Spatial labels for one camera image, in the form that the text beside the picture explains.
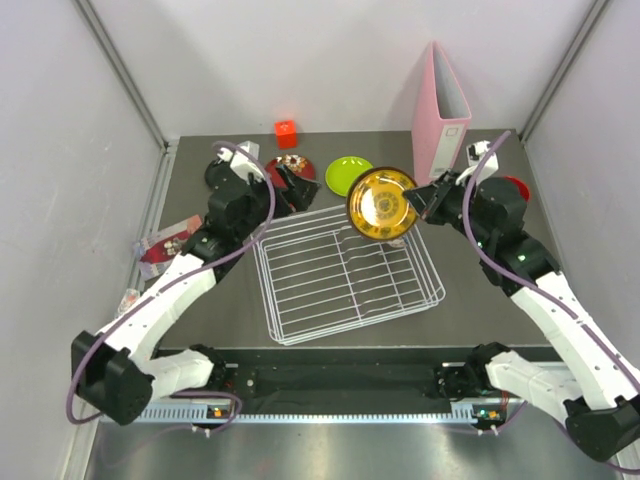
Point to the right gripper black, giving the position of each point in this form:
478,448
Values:
429,199

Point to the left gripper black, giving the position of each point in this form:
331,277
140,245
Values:
299,194

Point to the red floral plate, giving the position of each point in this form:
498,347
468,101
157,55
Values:
299,165

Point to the yellow plate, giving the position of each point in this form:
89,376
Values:
376,206

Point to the green plate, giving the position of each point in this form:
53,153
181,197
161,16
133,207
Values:
343,172

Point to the black glossy plate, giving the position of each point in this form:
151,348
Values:
210,174

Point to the white wire dish rack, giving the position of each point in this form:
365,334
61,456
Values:
319,277

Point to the red cup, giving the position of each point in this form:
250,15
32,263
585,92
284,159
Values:
521,186

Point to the red blue patterned bowl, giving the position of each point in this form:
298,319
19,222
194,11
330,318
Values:
397,243

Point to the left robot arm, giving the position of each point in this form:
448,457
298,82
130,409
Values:
116,370

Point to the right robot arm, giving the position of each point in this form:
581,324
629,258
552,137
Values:
599,406

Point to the orange cube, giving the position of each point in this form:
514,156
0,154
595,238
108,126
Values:
286,134

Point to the red illustrated card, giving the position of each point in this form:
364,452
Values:
155,252

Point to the floral patterned cloth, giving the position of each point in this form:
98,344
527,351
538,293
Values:
130,297

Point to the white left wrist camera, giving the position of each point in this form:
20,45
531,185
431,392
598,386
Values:
242,157

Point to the pink ring binder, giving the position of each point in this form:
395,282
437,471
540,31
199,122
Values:
441,118

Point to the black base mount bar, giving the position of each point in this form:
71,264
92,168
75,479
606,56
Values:
349,374

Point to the grey slotted cable duct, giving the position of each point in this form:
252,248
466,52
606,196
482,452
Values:
217,411

